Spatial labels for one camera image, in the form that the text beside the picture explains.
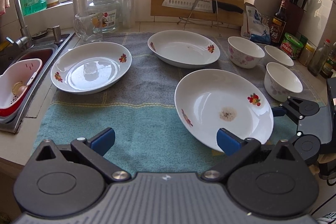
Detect white bowl front pale flowers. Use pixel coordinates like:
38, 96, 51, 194
264, 62, 303, 102

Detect white plate with brown stain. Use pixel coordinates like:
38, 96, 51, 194
174, 69, 274, 152

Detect white bowl small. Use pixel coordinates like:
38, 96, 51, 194
264, 45, 294, 68

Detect white bowl pink flowers large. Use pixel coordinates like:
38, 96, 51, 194
228, 36, 265, 69

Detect white plate fruit print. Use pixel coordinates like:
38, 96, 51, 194
147, 30, 221, 69

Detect steel kitchen faucet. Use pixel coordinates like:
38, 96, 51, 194
6, 0, 34, 50

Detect grey and teal checked towel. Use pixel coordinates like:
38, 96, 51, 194
32, 31, 326, 177

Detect yellow lid spice jar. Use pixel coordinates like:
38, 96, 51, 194
298, 42, 315, 67

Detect clear glass oil bottle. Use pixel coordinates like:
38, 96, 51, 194
307, 39, 330, 76

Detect green lid sauce jar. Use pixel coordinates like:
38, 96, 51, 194
280, 32, 303, 60

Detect dark vinegar bottle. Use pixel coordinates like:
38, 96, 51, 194
269, 0, 289, 46

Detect salt bag white blue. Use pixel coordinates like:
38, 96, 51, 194
240, 2, 271, 45

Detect egg in colander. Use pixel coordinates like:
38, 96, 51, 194
12, 81, 27, 97

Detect red wash basin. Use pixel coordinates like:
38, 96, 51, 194
0, 48, 55, 117

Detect white colander basket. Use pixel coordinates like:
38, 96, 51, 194
0, 58, 43, 110

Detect stainless steel sink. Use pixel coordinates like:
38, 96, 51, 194
1, 31, 75, 134

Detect knife block with knives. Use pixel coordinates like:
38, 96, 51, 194
283, 0, 308, 35

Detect clear drinking glass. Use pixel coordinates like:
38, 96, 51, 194
73, 11, 102, 42

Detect sink soap dispenser pump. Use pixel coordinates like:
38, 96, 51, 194
47, 25, 64, 45

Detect glass jar green lid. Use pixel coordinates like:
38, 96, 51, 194
88, 0, 121, 33

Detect kitchen knife black handle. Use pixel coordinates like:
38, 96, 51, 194
162, 0, 243, 14

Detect wire cutting board stand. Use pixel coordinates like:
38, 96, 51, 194
176, 0, 224, 30

